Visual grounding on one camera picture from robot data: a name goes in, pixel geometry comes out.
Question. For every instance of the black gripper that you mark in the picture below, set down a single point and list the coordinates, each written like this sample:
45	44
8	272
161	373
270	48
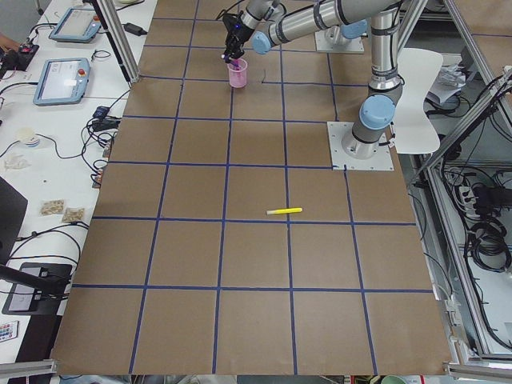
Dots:
238	39

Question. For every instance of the purple marker pen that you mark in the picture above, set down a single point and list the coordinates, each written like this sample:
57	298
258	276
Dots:
235	65

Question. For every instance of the pink mesh cup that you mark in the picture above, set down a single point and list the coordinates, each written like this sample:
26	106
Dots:
238	79

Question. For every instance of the black power adapter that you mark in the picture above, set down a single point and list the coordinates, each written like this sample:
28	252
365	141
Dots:
134	29

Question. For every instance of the upper teach pendant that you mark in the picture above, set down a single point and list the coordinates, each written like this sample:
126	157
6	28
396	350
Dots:
79	25

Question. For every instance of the teach pendant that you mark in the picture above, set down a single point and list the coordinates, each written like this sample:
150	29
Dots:
62	82
79	25

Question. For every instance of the lower teach pendant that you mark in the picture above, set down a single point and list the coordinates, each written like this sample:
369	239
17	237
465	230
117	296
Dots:
62	82

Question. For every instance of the yellow marker pen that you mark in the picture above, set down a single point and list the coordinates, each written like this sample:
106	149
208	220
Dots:
282	211

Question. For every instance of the white chair left side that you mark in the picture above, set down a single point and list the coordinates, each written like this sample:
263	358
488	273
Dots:
414	133

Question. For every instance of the white tape roll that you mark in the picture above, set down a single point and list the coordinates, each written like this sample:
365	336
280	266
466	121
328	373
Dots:
28	137

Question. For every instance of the black tablet stand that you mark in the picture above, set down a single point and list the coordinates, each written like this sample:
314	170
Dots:
37	288

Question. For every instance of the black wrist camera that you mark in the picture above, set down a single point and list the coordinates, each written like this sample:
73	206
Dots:
232	22

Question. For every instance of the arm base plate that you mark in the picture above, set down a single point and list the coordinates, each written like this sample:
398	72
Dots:
337	44
347	153

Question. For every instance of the aluminium frame post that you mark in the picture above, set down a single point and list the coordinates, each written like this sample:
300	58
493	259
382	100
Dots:
116	36

